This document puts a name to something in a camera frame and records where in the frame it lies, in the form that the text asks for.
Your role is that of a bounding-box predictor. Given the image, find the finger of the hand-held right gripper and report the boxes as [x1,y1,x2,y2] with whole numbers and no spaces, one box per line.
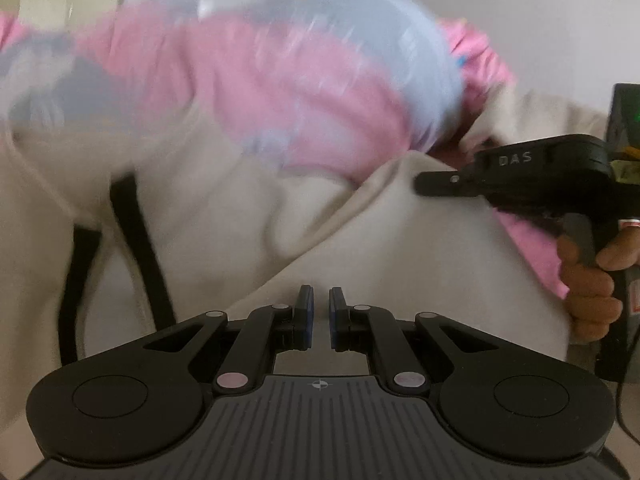
[414,170,482,198]

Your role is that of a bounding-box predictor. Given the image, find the pink and grey quilt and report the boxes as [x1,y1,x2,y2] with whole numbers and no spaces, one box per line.
[0,0,466,186]

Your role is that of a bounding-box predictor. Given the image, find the beige jacket with black lines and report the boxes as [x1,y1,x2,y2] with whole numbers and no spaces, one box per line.
[0,105,576,411]

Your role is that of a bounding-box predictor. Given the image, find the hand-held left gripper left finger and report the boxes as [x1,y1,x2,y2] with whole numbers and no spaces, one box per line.
[142,285,317,396]

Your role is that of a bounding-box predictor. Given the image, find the pink quilt with coloured shapes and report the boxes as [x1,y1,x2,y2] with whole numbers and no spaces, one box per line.
[437,17,516,111]

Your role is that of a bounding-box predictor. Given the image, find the pink floral bed sheet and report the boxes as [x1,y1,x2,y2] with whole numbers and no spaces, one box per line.
[492,207,571,301]

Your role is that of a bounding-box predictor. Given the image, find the folded beige garment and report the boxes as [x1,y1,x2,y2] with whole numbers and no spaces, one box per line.
[457,87,613,161]

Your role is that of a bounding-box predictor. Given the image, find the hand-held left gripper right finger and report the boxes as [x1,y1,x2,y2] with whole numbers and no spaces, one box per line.
[327,286,501,397]

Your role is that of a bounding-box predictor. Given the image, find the person's right hand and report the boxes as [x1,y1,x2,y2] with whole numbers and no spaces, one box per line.
[556,229,640,346]

